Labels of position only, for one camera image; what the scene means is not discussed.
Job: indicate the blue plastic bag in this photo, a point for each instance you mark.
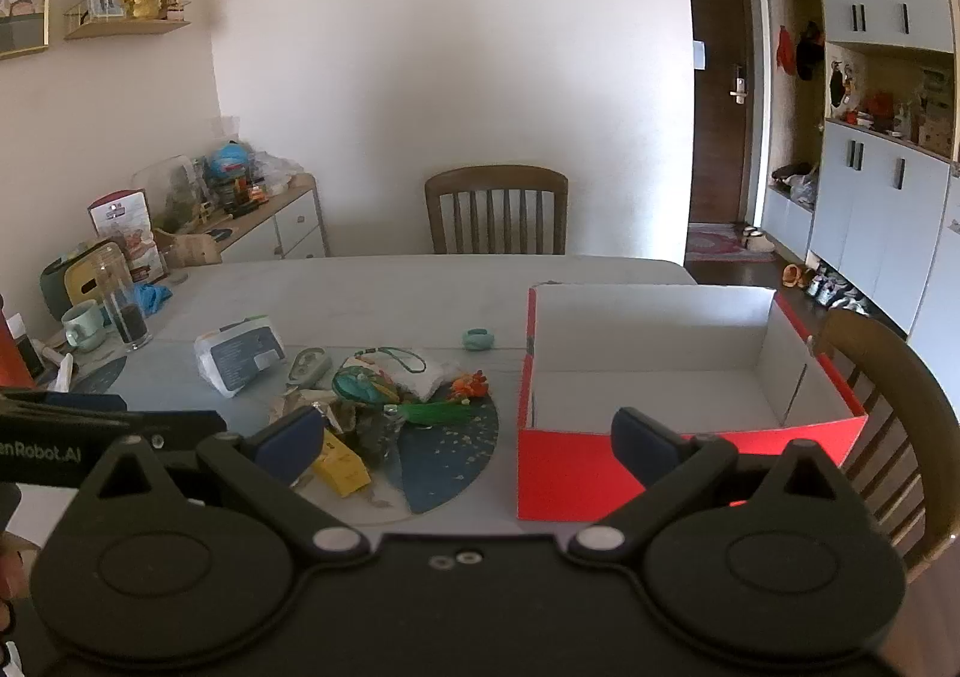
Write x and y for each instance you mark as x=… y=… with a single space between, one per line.
x=229 y=160

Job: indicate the cardboard box with red tape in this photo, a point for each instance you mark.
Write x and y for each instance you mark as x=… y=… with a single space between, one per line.
x=570 y=471

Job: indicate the grey bag in cabinet niche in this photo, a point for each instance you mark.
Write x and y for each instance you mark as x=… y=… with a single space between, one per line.
x=799 y=186

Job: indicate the wooden wall shelf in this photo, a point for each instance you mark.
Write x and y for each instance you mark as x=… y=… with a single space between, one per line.
x=127 y=29

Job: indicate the teal pencil sharpener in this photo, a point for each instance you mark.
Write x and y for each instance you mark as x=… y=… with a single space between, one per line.
x=478 y=340

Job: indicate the white sideboard with wooden top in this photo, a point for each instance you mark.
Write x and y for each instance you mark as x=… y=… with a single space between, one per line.
x=289 y=227

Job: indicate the red and white food box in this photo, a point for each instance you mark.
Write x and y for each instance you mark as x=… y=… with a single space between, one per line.
x=124 y=216

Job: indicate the glass jar with dark contents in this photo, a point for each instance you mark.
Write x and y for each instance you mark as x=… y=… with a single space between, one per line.
x=124 y=302

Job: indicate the yellow small box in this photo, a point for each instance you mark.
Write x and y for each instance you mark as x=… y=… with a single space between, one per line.
x=345 y=471

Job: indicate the red hanging cloth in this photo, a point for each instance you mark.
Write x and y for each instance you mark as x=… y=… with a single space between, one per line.
x=785 y=51

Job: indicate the grey-green oval device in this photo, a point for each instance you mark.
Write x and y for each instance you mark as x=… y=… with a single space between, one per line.
x=309 y=366

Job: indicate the clear bag of white beads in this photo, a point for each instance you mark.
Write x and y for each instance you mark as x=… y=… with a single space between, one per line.
x=431 y=377

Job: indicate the white paper on door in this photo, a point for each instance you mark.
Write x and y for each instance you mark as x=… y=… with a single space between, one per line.
x=700 y=55

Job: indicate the red carton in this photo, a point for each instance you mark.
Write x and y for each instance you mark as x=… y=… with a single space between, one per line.
x=9 y=347

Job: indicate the orange flower toy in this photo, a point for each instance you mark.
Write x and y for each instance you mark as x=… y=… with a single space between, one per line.
x=469 y=385

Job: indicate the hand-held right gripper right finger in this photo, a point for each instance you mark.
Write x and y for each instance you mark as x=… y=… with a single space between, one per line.
x=645 y=444

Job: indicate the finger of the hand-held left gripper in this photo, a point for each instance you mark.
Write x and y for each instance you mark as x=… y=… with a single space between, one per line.
x=180 y=422

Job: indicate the blue crumpled cloth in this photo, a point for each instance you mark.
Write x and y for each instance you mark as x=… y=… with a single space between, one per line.
x=152 y=297

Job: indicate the orange slippers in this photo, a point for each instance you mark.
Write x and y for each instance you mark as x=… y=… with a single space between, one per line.
x=796 y=274

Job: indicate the wooden slat-back chair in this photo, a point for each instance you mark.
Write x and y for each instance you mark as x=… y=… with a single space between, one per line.
x=495 y=176
x=900 y=377

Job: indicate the white wet wipes packet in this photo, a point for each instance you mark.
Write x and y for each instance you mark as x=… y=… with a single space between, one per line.
x=236 y=358

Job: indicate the green and yellow toaster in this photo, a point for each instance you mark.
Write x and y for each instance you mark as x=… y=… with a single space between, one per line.
x=67 y=276

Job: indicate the dark wooden door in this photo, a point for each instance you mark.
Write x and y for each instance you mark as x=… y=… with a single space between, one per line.
x=716 y=145

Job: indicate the beige slippers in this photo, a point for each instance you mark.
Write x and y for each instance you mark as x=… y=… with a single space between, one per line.
x=756 y=238

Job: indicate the dark blue round placemat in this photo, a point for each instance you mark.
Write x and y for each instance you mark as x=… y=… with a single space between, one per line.
x=101 y=377
x=450 y=459

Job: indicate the round colourful fan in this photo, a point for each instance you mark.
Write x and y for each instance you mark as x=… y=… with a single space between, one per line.
x=364 y=385

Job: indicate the patterned door rug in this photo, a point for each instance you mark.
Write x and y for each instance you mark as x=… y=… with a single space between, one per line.
x=712 y=244

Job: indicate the white wall cabinet unit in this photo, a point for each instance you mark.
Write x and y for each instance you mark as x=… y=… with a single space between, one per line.
x=885 y=197

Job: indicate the pale green mug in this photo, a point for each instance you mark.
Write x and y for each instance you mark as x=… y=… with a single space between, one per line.
x=82 y=328

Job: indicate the row of light sneakers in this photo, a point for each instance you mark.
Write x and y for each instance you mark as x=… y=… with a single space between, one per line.
x=840 y=293

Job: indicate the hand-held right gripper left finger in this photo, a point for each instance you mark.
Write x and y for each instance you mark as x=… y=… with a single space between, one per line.
x=289 y=441

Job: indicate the crumpled dark green packets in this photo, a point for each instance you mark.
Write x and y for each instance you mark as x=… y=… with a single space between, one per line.
x=367 y=433

